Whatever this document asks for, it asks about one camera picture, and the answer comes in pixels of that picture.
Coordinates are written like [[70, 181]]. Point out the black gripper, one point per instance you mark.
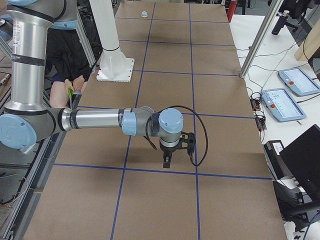
[[167, 151]]

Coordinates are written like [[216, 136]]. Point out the blue dome call bell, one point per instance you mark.
[[144, 14]]

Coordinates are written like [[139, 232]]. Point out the black monitor arm base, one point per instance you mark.
[[295, 206]]

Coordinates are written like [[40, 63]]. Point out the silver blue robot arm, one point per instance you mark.
[[26, 120]]

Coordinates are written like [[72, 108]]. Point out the person's bare hand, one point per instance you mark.
[[78, 84]]

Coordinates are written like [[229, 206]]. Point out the orange black electronics board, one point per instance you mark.
[[255, 101]]

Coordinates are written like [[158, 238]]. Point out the black box with label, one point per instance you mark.
[[277, 167]]

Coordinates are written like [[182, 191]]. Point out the near teach pendant tablet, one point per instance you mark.
[[282, 105]]

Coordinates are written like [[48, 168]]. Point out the teach pendant tablet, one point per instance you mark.
[[299, 82], [282, 105]]

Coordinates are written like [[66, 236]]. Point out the black laptop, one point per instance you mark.
[[302, 157]]

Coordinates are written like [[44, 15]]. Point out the seated person in black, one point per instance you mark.
[[66, 54]]

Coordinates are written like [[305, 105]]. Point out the far teach pendant tablet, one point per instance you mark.
[[299, 82]]

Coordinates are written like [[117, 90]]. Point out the black drink bottle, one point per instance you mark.
[[280, 22]]

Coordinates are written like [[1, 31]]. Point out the wooden board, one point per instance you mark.
[[311, 44]]

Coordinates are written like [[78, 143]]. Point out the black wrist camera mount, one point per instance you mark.
[[187, 142]]

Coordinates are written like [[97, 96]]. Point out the white camera stand column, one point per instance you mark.
[[114, 65]]

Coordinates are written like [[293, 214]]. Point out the green handled screwdriver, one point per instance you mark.
[[70, 96]]

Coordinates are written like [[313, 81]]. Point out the aluminium frame post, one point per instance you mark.
[[265, 25]]

